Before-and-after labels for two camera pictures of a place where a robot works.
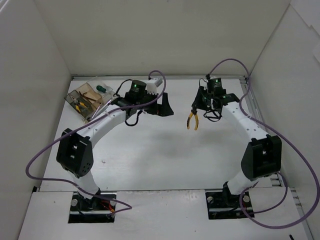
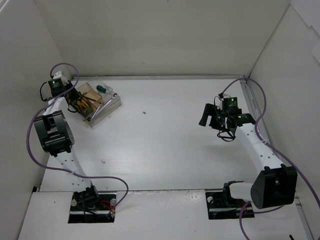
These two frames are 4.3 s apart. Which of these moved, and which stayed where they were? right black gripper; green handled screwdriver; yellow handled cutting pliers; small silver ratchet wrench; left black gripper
Moved: yellow handled cutting pliers; right black gripper; left black gripper
Stayed: small silver ratchet wrench; green handled screwdriver
